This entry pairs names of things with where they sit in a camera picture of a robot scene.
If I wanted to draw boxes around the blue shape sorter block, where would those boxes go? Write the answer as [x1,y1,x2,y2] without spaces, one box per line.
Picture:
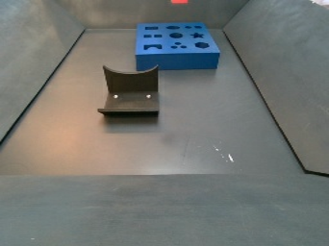
[135,22,219,71]

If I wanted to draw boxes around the red tape marker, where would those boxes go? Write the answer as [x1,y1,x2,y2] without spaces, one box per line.
[171,0,188,4]

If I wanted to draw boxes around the black curved holder bracket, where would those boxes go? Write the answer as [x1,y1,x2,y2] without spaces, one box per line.
[97,66,159,115]

